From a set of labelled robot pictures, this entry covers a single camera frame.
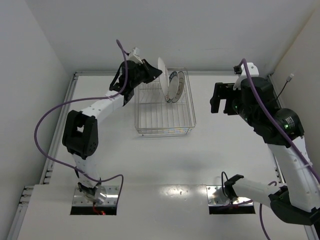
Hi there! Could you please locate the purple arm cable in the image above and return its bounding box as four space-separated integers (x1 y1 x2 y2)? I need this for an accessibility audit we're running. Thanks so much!
34 39 125 183
239 58 320 240

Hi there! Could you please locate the metal wire dish rack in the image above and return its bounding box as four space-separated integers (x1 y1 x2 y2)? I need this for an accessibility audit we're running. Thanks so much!
134 67 197 137

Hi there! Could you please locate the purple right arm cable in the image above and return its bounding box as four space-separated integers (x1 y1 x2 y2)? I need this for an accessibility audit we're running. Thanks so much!
239 58 320 240

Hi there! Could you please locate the black cable white plug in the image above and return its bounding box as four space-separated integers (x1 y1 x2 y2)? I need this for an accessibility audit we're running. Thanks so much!
276 73 295 100

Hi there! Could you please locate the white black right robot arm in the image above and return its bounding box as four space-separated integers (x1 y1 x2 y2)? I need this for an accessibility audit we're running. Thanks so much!
210 77 320 226

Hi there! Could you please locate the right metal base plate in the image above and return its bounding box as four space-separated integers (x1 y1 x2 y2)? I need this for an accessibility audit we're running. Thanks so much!
206 185 254 207

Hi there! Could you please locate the white plate thin green rim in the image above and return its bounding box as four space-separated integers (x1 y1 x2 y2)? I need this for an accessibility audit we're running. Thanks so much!
176 71 185 102

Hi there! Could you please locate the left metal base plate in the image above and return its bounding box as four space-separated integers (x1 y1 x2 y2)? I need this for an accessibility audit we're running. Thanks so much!
72 185 120 207

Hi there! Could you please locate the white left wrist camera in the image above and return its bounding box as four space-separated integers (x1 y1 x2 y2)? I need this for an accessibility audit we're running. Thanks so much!
128 47 142 64

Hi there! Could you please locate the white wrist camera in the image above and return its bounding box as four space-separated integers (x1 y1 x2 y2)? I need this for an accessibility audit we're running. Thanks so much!
128 47 142 64
233 62 260 91

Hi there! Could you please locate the metal base plate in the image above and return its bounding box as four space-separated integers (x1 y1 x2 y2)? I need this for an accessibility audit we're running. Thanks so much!
206 185 254 207
72 185 120 207

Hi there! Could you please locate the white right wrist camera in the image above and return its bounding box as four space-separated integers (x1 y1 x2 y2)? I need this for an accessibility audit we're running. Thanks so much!
233 62 260 91

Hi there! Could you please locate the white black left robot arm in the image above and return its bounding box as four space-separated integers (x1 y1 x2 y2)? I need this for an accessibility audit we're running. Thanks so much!
62 60 163 201

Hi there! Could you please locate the white plate orange sunburst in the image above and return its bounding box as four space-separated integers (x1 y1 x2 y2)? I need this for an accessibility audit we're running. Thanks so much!
157 57 169 99

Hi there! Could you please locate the white plate wide green band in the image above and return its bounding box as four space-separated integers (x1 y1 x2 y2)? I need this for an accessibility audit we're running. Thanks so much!
165 71 179 103

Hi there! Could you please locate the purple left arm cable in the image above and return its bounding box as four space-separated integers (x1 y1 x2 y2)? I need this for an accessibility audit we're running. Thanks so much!
34 39 125 183

